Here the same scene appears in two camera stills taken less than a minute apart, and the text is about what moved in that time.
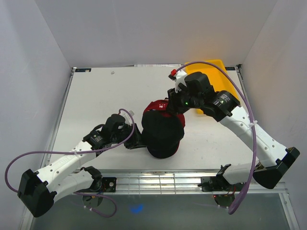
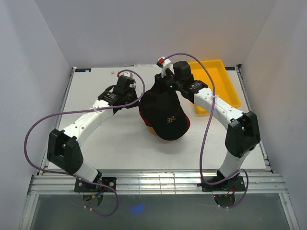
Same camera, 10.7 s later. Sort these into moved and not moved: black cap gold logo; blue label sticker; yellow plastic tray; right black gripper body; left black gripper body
Moved: left black gripper body; right black gripper body; black cap gold logo
Not moved: yellow plastic tray; blue label sticker
